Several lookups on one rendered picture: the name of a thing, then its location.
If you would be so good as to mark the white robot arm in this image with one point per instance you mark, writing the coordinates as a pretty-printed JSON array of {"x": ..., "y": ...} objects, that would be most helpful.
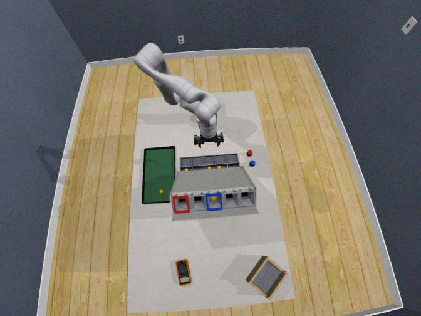
[{"x": 151, "y": 61}]

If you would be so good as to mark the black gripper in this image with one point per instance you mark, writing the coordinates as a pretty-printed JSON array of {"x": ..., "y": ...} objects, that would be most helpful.
[{"x": 200, "y": 139}]

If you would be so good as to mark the wooden crate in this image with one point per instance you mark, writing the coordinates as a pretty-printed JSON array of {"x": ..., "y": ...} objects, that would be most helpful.
[{"x": 267, "y": 276}]

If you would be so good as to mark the orange digital multimeter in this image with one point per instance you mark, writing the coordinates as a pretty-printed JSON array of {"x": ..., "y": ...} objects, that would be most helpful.
[{"x": 183, "y": 272}]

